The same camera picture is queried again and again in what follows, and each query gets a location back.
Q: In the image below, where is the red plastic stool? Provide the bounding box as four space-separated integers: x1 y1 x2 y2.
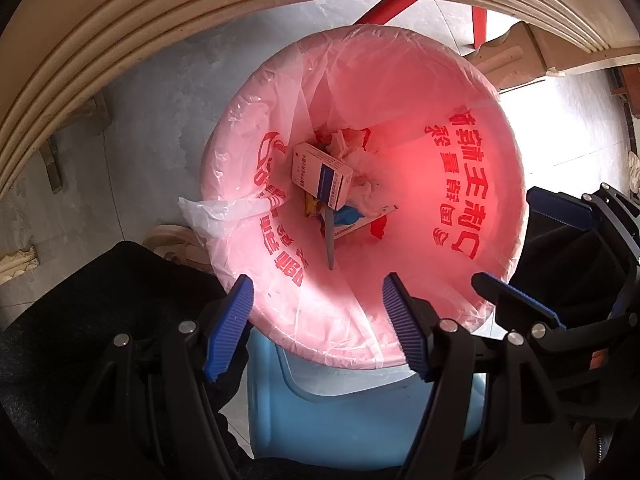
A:
356 0 487 54

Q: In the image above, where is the light blue plastic stool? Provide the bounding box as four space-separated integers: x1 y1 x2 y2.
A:
246 327 487 473

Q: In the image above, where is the blue white medicine box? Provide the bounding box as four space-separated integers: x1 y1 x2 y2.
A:
292 143 354 210

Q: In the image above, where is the yellow snack wrapper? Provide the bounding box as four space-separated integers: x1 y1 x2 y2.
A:
304 192 324 217

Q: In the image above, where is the white tissue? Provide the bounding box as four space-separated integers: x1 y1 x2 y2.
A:
314 128 381 217

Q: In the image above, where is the pink lined trash bin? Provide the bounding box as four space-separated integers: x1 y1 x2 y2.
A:
179 25 527 370

